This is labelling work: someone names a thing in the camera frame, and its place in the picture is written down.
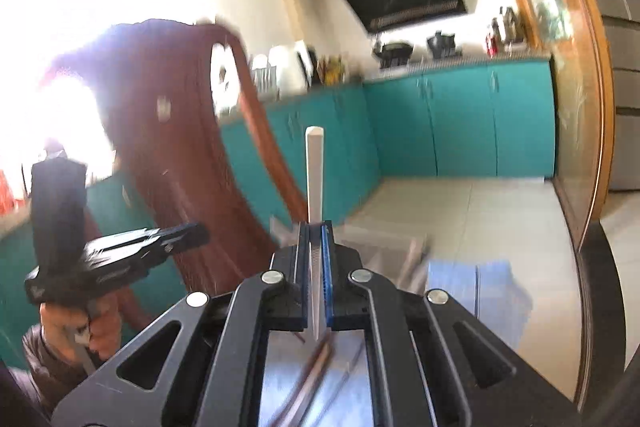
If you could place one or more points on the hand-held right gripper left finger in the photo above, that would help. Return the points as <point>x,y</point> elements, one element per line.
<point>303,277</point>

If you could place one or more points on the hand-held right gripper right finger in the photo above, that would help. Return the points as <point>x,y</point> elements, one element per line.
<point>327,277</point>

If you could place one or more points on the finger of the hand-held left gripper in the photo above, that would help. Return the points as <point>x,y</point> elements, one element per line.
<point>165,237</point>
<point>130,267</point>

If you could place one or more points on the white chopstick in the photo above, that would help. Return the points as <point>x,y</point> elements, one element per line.
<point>315,177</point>

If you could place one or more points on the person's left forearm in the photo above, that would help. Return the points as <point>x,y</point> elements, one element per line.
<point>45,367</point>

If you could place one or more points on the person's left hand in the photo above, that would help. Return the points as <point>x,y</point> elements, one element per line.
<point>105,322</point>

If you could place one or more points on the dark brown chopstick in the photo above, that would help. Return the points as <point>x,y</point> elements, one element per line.
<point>320,377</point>
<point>307,374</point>

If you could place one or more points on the carved wooden chair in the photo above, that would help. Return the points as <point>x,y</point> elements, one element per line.
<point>175,132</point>

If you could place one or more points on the teal side cabinet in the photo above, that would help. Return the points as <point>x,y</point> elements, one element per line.
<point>325,147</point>

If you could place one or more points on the blue striped cloth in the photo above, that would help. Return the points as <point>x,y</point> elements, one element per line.
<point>460,287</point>

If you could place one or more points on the white dish rack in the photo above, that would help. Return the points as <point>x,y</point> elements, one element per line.
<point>265,77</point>

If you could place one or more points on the teal base cabinet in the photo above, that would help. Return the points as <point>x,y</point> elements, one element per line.
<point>450,122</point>

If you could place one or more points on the kitchen utensil jar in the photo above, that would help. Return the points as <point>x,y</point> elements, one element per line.
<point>332,69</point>

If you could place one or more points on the black wok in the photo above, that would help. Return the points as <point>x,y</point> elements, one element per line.
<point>395,52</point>

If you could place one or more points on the grey kitchen countertop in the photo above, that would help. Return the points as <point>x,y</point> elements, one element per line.
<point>450,66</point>

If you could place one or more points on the black lidded pot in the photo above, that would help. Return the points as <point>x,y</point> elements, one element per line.
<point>442,44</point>

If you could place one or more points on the red thermos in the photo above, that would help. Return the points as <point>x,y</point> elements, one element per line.
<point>492,44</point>

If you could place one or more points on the large steel pot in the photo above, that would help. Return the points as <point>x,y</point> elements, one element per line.
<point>510,27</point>

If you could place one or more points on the wood framed glass door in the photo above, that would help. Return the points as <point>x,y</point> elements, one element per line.
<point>550,57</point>

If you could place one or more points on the grey refrigerator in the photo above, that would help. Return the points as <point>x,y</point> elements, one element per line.
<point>622,57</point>

